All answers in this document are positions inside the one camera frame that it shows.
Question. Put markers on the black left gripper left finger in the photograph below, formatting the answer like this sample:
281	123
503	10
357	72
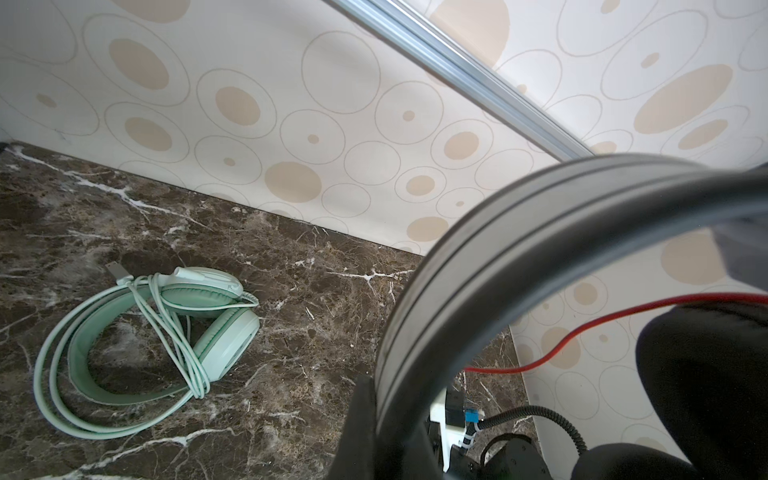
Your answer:
355	456

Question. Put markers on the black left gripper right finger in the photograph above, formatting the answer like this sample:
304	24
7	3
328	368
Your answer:
426	452

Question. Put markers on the mint green headphones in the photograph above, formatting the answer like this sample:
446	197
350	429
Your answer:
203	317

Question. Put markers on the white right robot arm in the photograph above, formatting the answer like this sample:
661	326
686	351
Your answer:
513	456

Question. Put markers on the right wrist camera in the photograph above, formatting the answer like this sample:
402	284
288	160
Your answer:
452	427

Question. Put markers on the silver aluminium rail back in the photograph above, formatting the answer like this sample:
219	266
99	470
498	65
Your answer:
410	33

